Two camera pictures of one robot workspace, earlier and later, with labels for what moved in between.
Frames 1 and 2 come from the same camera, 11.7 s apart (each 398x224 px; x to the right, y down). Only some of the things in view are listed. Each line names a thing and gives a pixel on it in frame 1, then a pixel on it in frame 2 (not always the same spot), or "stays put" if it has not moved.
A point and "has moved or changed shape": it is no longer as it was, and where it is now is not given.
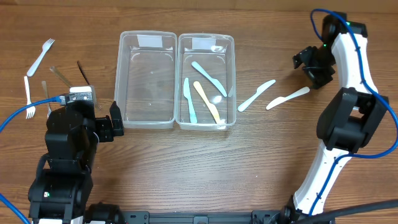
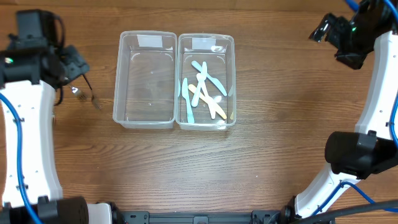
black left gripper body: [104, 128] to [74, 63]
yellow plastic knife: [211, 106] has moved or changed shape
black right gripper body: [311, 62] to [337, 30]
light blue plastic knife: [259, 91] to [198, 91]
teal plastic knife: [193, 119] stays put
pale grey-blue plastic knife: [212, 81] stays put
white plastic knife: [281, 99] to [201, 77]
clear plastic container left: [145, 78] stays put
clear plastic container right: [216, 53] stays put
